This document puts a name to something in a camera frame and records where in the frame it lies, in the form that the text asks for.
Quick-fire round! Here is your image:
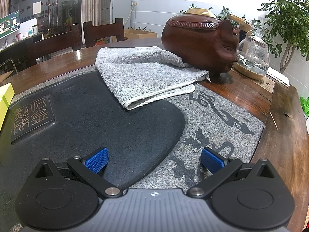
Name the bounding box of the grey stone tea tray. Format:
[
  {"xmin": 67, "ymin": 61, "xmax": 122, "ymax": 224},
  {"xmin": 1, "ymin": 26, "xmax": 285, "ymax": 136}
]
[{"xmin": 1, "ymin": 68, "xmax": 264, "ymax": 231}]

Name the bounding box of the grey folded towel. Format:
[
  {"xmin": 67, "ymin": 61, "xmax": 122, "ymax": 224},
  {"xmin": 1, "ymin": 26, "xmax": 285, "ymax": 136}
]
[{"xmin": 95, "ymin": 46, "xmax": 210, "ymax": 110}]

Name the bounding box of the yellow shoe box lid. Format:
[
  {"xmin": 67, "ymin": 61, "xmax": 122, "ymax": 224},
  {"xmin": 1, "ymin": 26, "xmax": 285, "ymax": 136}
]
[{"xmin": 0, "ymin": 83, "xmax": 15, "ymax": 129}]

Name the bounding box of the glass electric kettle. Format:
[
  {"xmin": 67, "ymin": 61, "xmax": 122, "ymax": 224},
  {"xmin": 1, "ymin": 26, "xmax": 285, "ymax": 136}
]
[{"xmin": 233, "ymin": 35, "xmax": 269, "ymax": 80}]

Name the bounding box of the brown wooden pig jar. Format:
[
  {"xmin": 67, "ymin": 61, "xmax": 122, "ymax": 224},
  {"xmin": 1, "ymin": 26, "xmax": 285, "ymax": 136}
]
[{"xmin": 161, "ymin": 13, "xmax": 240, "ymax": 76}]

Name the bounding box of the dark wooden chair middle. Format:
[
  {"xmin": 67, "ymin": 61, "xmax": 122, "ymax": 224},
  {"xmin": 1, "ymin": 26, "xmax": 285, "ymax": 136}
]
[{"xmin": 25, "ymin": 24, "xmax": 81, "ymax": 67}]

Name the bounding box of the dark wooden chair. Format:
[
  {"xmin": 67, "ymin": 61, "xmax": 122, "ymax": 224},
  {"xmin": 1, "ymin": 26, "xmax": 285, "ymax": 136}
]
[
  {"xmin": 25, "ymin": 24, "xmax": 81, "ymax": 67},
  {"xmin": 83, "ymin": 18, "xmax": 125, "ymax": 48}
]

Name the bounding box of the dark wooden chair right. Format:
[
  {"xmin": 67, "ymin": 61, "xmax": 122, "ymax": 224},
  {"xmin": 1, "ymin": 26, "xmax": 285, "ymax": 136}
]
[{"xmin": 83, "ymin": 18, "xmax": 125, "ymax": 48}]

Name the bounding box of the cardboard box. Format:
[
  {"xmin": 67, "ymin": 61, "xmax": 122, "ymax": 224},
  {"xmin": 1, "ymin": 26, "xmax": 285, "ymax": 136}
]
[{"xmin": 124, "ymin": 29, "xmax": 158, "ymax": 40}]

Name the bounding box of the green tree right side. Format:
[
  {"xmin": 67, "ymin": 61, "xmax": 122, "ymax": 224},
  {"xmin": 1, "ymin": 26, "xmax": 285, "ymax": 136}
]
[{"xmin": 258, "ymin": 0, "xmax": 308, "ymax": 73}]

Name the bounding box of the computer monitor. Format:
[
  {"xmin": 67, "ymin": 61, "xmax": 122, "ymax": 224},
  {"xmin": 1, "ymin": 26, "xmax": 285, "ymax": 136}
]
[{"xmin": 0, "ymin": 11, "xmax": 20, "ymax": 39}]

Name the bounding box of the white refrigerator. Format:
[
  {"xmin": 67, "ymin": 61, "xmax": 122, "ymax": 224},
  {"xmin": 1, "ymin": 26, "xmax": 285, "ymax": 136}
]
[{"xmin": 101, "ymin": 0, "xmax": 133, "ymax": 28}]

